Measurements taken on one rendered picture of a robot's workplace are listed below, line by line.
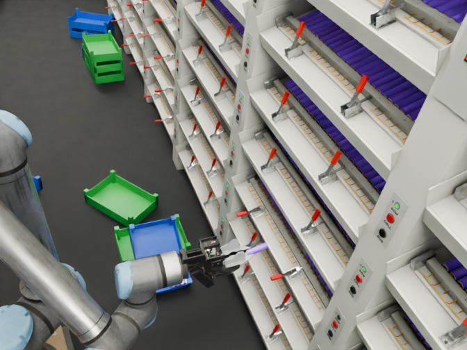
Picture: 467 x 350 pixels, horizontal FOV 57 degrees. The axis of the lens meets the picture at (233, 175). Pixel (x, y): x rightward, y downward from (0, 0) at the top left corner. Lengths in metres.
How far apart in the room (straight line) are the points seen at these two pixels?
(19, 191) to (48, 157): 1.36
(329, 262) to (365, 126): 0.40
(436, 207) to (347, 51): 0.47
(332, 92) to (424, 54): 0.28
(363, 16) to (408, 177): 0.32
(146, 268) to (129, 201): 1.13
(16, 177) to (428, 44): 0.96
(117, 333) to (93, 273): 0.83
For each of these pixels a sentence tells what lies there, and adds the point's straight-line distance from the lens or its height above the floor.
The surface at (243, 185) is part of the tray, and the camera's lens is 1.59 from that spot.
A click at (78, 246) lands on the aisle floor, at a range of 2.09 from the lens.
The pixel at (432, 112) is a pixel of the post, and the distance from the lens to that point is 0.77.
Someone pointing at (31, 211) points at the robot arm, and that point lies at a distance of 1.27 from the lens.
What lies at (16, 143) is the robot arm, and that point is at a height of 0.91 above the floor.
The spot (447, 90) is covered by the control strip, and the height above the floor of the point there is 1.30.
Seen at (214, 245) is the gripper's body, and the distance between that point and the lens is 1.19.
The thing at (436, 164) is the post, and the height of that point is 1.19.
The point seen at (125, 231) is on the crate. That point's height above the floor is 0.04.
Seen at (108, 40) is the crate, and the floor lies 0.16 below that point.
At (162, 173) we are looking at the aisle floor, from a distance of 2.40.
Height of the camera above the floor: 1.60
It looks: 41 degrees down
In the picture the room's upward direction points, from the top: 9 degrees clockwise
